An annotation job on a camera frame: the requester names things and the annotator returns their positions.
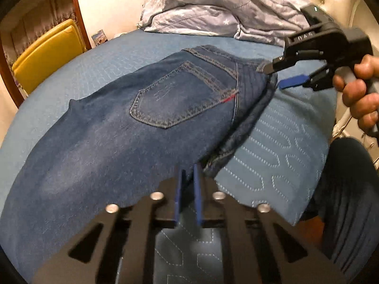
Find yellow chair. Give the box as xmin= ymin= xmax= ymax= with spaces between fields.
xmin=11 ymin=18 xmax=88 ymax=95

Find blue quilted bedspread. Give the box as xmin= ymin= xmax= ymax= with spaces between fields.
xmin=0 ymin=30 xmax=338 ymax=284

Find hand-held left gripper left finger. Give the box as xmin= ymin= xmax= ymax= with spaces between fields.
xmin=32 ymin=168 xmax=187 ymax=284

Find small picture card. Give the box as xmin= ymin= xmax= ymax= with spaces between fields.
xmin=91 ymin=30 xmax=108 ymax=48

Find patterned curtain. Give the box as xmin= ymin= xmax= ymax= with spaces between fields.
xmin=3 ymin=0 xmax=78 ymax=66

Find person's right hand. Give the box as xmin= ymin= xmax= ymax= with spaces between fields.
xmin=333 ymin=54 xmax=379 ymax=131

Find grey star-print duvet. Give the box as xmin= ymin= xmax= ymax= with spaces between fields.
xmin=140 ymin=0 xmax=315 ymax=48

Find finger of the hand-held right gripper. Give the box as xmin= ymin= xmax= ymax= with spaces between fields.
xmin=264 ymin=49 xmax=324 ymax=75
xmin=278 ymin=65 xmax=338 ymax=92

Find person's dark trouser leg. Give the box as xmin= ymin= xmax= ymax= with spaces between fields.
xmin=300 ymin=138 xmax=379 ymax=282

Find brown wooden frame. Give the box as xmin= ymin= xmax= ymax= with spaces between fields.
xmin=0 ymin=0 xmax=93 ymax=108

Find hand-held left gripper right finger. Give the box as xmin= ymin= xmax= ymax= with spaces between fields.
xmin=193 ymin=164 xmax=347 ymax=284

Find blue denim pants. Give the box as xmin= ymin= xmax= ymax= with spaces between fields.
xmin=0 ymin=45 xmax=279 ymax=284

